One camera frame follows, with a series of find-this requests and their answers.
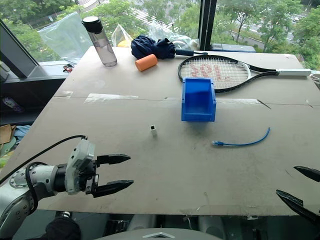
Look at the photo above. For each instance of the red black tool on sill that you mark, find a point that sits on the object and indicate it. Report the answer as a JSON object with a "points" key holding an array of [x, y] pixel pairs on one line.
{"points": [[67, 68]]}

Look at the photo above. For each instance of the navy folded umbrella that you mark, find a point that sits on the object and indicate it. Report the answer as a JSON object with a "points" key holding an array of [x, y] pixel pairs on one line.
{"points": [[155, 48]]}

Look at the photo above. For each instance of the clear plastic bag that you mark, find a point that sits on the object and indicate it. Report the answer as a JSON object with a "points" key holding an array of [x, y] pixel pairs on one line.
{"points": [[170, 32]]}

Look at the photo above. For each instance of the black white tennis racket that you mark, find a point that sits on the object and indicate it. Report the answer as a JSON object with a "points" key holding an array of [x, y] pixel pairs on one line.
{"points": [[225, 72]]}

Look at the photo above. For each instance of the brown cardboard piece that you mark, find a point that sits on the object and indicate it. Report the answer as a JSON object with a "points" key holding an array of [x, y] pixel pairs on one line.
{"points": [[6, 133]]}

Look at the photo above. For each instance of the small white adapter block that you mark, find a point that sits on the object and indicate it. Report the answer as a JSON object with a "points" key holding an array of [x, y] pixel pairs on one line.
{"points": [[153, 130]]}

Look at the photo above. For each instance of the yellow object in bag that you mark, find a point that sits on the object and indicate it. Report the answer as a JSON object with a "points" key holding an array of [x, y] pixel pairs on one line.
{"points": [[122, 37]]}

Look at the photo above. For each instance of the purple patterned object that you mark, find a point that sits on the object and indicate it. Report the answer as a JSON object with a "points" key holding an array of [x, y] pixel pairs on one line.
{"points": [[11, 104]]}

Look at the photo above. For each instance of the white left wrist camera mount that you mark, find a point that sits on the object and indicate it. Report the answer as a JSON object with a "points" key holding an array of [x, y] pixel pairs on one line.
{"points": [[80, 162]]}

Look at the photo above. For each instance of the dark rounded robot body shapes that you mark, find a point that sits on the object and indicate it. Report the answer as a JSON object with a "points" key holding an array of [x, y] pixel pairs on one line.
{"points": [[160, 228]]}

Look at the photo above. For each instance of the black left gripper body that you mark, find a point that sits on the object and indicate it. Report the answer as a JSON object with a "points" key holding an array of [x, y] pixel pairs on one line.
{"points": [[89, 178]]}

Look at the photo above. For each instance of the black window frame post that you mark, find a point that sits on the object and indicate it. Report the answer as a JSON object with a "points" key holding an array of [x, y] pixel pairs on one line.
{"points": [[207, 23]]}

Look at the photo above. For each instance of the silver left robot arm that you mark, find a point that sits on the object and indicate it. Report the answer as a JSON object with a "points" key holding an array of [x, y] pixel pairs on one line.
{"points": [[17, 186]]}

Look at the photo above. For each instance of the clear water bottle black cap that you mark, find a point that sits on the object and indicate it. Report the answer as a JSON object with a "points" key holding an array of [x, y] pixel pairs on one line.
{"points": [[101, 42]]}

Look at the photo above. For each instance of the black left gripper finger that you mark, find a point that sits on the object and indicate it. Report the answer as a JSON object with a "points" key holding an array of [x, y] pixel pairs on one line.
{"points": [[113, 159], [112, 187]]}

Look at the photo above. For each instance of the orange foam cylinder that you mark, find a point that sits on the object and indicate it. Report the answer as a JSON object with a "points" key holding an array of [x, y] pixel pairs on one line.
{"points": [[146, 62]]}

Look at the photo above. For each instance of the light blue plastic bag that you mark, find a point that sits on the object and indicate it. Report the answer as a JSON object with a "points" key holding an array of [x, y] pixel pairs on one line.
{"points": [[62, 37]]}

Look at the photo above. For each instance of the blue plastic storage bin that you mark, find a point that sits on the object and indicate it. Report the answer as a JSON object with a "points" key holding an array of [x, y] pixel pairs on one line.
{"points": [[198, 102]]}

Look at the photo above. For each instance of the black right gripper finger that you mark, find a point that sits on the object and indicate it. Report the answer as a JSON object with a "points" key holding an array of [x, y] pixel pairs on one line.
{"points": [[308, 172], [297, 203]]}

